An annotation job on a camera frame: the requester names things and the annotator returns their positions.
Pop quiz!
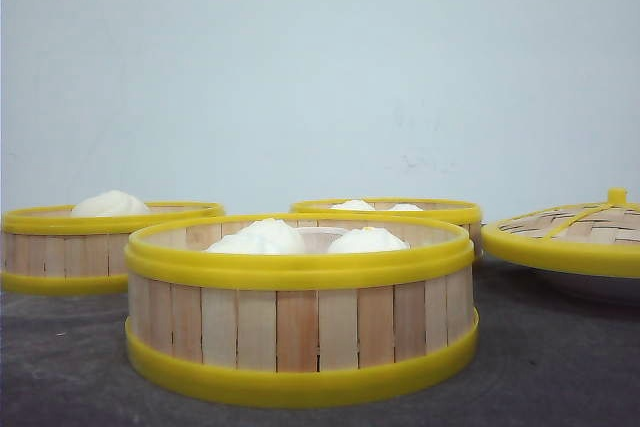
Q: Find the bamboo steamer basket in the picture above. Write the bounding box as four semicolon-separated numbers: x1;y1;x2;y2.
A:
125;212;479;408
290;197;483;261
1;201;225;296

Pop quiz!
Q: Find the yellow woven steamer lid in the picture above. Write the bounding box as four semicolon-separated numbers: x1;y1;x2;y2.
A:
481;187;639;280

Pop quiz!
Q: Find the left white bun rear basket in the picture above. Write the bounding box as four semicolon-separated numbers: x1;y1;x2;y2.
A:
330;199;375;211

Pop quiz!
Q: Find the large white bun front basket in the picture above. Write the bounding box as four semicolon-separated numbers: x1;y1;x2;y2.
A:
205;218;305;255

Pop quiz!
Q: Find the right white bun front basket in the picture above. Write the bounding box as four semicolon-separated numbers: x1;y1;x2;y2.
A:
327;227;410;254

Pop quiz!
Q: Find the white bun in left basket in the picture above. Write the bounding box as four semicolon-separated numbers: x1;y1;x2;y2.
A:
70;190;150;217

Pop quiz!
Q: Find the white plate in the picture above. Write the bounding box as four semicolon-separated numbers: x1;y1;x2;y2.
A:
536;269;639;306

